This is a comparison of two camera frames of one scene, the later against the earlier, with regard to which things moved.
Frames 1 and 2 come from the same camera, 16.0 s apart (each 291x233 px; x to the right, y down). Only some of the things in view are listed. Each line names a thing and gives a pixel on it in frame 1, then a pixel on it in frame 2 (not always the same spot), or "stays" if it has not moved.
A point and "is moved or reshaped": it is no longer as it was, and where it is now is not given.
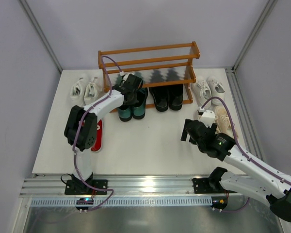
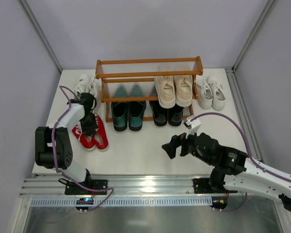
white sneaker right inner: [202, 91] stays
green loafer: [125, 112] is moved or reshaped
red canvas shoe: [97, 146] is moved or reshaped
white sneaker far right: [218, 90] stays
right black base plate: [210, 185] stays
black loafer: [175, 96] to [175, 115]
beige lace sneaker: [224, 124] to [184, 88]
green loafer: [138, 110] is moved or reshaped
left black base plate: [79, 187] stays
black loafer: [160, 95] to [160, 114]
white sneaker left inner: [93, 90] stays
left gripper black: [134, 82] to [88, 123]
